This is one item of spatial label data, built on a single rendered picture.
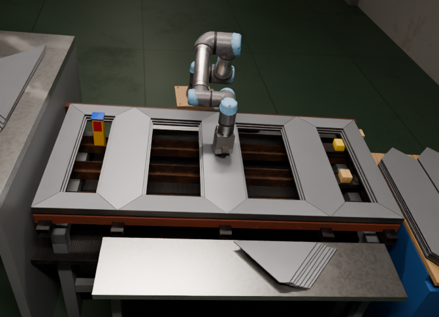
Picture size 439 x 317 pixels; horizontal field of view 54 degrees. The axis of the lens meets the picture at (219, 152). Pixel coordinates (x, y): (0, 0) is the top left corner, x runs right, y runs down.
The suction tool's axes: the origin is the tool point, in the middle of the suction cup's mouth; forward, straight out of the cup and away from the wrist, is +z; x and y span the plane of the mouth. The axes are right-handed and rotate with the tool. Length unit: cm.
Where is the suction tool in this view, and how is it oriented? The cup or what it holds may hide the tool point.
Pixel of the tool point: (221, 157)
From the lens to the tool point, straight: 206.1
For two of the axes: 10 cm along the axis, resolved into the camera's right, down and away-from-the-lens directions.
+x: -2.0, -6.4, 7.4
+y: 9.7, -0.4, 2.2
